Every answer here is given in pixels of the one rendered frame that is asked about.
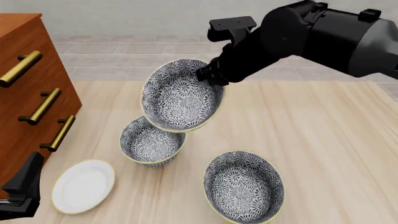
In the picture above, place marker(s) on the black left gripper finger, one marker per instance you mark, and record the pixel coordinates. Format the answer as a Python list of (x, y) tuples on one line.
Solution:
[(28, 172)]

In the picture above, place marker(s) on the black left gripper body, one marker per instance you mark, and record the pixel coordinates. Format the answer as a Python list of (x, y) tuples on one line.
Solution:
[(18, 205)]

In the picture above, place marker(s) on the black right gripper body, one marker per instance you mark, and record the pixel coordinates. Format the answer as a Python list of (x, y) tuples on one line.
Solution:
[(217, 72)]

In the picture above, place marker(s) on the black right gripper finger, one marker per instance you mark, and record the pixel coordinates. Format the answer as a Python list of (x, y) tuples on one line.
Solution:
[(203, 73)]

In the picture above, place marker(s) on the black white patterned bowl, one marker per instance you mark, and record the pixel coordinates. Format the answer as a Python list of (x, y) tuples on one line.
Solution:
[(244, 184), (178, 100), (149, 147)]

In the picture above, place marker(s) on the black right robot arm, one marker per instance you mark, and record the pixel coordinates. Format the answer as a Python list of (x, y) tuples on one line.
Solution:
[(326, 35)]

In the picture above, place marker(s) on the white plate with yellow rim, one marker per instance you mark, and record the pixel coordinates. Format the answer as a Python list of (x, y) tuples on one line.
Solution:
[(82, 186)]

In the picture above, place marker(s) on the red-brown wooden cabinet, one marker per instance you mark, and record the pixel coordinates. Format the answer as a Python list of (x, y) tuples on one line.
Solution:
[(21, 105)]

